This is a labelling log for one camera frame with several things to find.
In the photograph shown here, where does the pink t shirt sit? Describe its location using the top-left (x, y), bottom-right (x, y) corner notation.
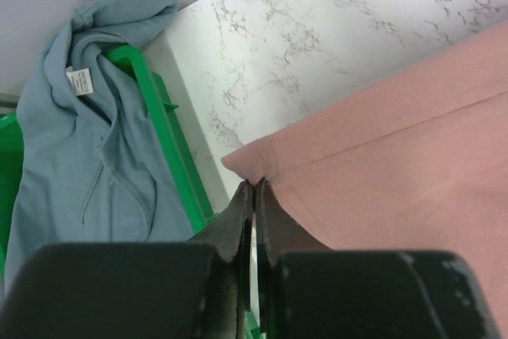
top-left (220, 19), bottom-right (508, 276)

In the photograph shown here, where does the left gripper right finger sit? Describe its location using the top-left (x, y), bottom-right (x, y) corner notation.
top-left (254, 179), bottom-right (329, 334)

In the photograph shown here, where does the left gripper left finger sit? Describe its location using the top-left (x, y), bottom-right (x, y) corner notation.
top-left (184, 181), bottom-right (252, 338)

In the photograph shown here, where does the grey-blue t shirt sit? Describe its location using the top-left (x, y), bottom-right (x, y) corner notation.
top-left (4, 0), bottom-right (193, 288)

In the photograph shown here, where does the green plastic bin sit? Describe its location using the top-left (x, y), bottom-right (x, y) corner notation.
top-left (0, 44), bottom-right (271, 339)

